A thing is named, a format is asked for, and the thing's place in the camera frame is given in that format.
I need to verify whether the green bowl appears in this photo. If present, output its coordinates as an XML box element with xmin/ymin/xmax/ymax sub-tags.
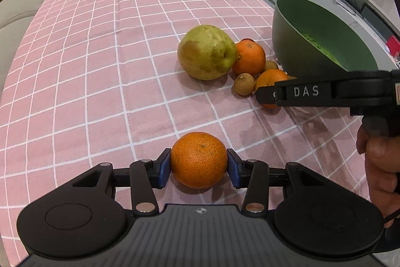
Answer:
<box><xmin>271</xmin><ymin>0</ymin><xmax>379</xmax><ymax>77</ymax></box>

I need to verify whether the green yellow pear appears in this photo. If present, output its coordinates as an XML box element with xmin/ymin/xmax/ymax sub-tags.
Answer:
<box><xmin>177</xmin><ymin>25</ymin><xmax>237</xmax><ymax>81</ymax></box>

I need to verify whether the red box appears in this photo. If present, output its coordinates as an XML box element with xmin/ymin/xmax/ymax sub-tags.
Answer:
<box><xmin>385</xmin><ymin>35</ymin><xmax>400</xmax><ymax>55</ymax></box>

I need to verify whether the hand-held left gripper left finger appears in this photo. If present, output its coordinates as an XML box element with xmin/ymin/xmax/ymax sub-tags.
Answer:
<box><xmin>72</xmin><ymin>148</ymin><xmax>172</xmax><ymax>214</ymax></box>

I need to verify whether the green cucumber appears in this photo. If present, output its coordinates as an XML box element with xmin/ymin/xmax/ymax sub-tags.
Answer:
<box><xmin>300</xmin><ymin>32</ymin><xmax>347</xmax><ymax>67</ymax></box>

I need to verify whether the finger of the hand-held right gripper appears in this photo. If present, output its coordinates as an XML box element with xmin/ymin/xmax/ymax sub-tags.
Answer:
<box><xmin>255</xmin><ymin>76</ymin><xmax>337</xmax><ymax>108</ymax></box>

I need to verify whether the person's right hand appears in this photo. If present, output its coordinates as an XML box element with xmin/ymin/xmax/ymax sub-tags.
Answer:
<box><xmin>356</xmin><ymin>126</ymin><xmax>400</xmax><ymax>228</ymax></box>

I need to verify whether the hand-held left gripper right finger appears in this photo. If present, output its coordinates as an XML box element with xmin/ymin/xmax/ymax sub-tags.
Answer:
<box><xmin>227</xmin><ymin>148</ymin><xmax>328</xmax><ymax>214</ymax></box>

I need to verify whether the orange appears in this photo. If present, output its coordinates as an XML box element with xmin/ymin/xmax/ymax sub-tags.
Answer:
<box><xmin>170</xmin><ymin>131</ymin><xmax>229</xmax><ymax>189</ymax></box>
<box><xmin>232</xmin><ymin>40</ymin><xmax>266</xmax><ymax>77</ymax></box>
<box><xmin>254</xmin><ymin>69</ymin><xmax>290</xmax><ymax>109</ymax></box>

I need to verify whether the pink checked tablecloth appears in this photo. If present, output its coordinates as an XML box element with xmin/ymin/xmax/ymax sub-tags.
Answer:
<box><xmin>0</xmin><ymin>0</ymin><xmax>400</xmax><ymax>267</ymax></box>

